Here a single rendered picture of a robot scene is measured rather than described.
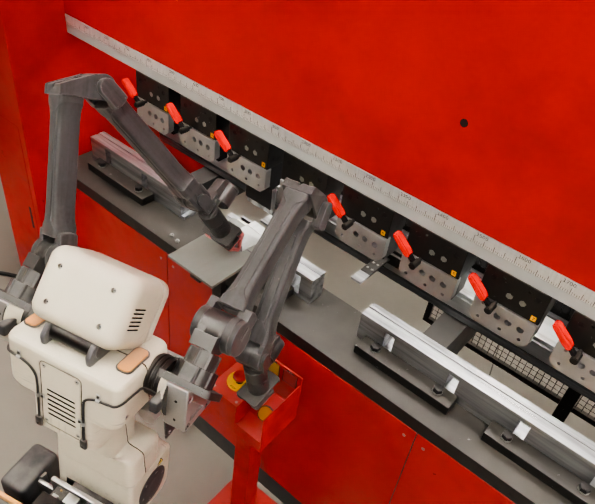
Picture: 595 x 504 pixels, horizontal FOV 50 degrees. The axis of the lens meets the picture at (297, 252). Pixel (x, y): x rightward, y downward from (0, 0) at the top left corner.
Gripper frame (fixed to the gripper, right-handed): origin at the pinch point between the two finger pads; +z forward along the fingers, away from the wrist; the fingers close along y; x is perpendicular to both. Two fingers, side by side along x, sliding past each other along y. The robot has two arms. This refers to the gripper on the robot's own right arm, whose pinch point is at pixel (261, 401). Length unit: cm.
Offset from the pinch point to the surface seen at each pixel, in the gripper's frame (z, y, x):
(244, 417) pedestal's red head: 9.1, -3.4, 4.1
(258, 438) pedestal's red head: 8.6, -5.8, -3.1
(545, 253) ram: -55, 42, -46
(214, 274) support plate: -16.9, 16.1, 28.8
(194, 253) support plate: -16.4, 18.5, 39.1
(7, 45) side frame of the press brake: -50, 27, 120
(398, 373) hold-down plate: -4.3, 27.1, -25.6
